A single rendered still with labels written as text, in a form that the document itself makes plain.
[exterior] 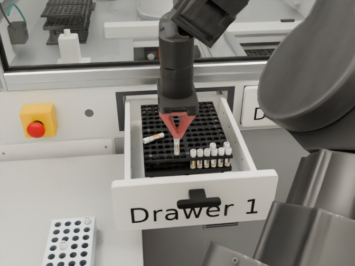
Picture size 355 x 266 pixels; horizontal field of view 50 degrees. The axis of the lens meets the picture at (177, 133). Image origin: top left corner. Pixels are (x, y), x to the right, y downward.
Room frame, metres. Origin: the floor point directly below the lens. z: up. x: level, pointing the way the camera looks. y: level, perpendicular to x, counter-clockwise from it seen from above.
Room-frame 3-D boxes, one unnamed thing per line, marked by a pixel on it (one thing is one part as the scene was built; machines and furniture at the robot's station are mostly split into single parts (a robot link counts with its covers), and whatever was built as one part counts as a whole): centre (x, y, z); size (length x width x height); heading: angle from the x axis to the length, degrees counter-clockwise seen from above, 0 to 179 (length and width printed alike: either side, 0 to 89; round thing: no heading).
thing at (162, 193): (0.51, -0.03, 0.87); 0.29 x 0.02 x 0.11; 96
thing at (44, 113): (0.77, 0.33, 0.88); 0.07 x 0.05 x 0.07; 96
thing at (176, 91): (0.60, 0.00, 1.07); 0.10 x 0.07 x 0.07; 5
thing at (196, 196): (0.48, -0.03, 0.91); 0.07 x 0.04 x 0.01; 96
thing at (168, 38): (0.60, 0.00, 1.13); 0.07 x 0.06 x 0.07; 3
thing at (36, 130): (0.74, 0.33, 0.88); 0.04 x 0.03 x 0.04; 96
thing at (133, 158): (0.71, -0.01, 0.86); 0.40 x 0.26 x 0.06; 6
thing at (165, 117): (0.61, 0.00, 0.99); 0.07 x 0.07 x 0.09; 5
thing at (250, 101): (0.86, -0.31, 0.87); 0.29 x 0.02 x 0.11; 96
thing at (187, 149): (0.70, -0.01, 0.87); 0.22 x 0.18 x 0.06; 6
